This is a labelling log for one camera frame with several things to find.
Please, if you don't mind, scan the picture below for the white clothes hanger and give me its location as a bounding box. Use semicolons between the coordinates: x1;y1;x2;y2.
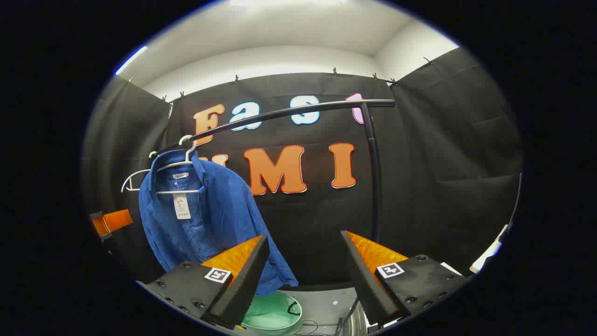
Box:
155;135;202;195
121;150;159;193

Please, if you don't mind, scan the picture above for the blue corduroy shirt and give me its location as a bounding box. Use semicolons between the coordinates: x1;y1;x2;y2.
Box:
139;148;299;297

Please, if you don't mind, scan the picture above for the black backdrop cloth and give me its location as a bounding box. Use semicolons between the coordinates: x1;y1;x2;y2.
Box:
82;47;523;292

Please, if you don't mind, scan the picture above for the green laundry hamper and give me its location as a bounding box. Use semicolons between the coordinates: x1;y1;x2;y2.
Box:
241;290;304;336

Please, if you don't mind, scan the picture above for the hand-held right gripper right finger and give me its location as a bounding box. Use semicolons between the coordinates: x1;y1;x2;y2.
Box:
340;230;470;327

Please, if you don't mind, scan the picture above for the tangle of floor cables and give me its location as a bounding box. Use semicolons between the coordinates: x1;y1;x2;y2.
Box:
298;320;337;336

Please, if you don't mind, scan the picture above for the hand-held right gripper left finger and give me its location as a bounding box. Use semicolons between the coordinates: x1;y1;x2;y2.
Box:
137;235;271;330

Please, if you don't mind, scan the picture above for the silver metal case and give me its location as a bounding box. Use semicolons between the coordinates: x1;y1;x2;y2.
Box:
345;303;374;336

